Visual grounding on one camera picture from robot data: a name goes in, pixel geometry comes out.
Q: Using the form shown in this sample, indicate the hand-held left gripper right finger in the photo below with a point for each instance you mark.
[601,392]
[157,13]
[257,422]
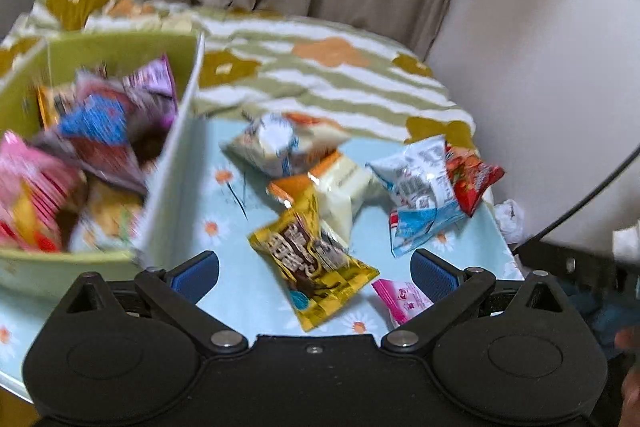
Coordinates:
[434,276]

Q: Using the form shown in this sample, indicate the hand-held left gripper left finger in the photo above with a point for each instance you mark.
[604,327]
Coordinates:
[197,276]

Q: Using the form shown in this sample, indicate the silver potato chip packet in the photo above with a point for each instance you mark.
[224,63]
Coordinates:
[110,217]

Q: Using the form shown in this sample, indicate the yellow and brown snack packet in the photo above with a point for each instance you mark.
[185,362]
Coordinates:
[310,277]

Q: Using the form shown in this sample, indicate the large purple snack packet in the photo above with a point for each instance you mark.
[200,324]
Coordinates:
[155,77]

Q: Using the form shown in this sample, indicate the green cardboard box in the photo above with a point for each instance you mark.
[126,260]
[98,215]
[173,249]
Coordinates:
[100,52]

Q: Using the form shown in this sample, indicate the person's right hand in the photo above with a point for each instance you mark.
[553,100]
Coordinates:
[631,399]

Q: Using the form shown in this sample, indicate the light pink snack packet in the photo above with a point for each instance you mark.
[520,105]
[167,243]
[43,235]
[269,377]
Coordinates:
[395,299]

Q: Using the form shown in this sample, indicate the white hoodie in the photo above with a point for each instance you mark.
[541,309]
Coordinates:
[627,242]

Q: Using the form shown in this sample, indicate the teal garment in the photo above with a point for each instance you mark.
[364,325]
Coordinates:
[602,312]

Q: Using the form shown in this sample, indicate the light blue daisy tablecloth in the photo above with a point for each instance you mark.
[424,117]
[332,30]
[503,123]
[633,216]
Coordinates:
[250,302]

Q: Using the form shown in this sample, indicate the white and blue snack packet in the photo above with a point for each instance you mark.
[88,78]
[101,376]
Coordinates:
[420,197]

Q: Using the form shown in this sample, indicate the white plastic bag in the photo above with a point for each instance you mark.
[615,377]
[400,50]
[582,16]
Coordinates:
[510,219]

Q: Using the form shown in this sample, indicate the red snack packet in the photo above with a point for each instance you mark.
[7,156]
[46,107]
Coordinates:
[475,182]

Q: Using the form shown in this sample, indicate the orange and cream snack packet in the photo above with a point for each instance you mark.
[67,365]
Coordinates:
[345,187]

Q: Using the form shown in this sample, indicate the white and orange snack packet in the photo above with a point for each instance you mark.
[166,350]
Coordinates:
[270,147]

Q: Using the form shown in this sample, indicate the floral striped blanket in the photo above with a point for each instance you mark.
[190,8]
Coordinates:
[325,82]

